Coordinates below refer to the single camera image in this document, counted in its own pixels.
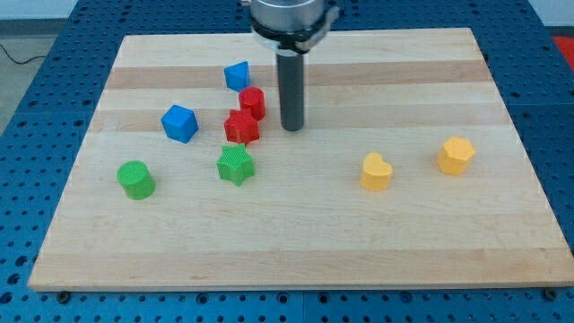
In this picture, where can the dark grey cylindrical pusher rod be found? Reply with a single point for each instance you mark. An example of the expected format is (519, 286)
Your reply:
(290, 74)

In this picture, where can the red star block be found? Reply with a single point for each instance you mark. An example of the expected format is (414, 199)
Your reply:
(241, 127)

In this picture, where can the green star block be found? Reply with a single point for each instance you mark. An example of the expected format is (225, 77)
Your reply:
(235, 164)

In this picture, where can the red cylinder block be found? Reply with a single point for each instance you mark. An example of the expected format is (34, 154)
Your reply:
(253, 99)

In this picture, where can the blue triangle block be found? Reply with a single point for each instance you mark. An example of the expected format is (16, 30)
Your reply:
(237, 77)

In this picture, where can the blue cube block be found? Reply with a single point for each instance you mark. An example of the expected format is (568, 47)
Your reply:
(180, 123)

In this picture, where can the yellow heart block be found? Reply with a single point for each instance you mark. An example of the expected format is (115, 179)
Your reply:
(376, 173)

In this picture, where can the light wooden board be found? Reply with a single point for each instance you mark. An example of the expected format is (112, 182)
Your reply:
(303, 221)

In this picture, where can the yellow hexagon block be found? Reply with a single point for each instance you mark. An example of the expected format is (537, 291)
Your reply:
(455, 156)

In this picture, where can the green cylinder block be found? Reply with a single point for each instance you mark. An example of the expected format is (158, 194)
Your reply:
(136, 180)

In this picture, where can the red object at edge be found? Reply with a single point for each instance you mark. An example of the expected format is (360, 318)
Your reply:
(565, 45)

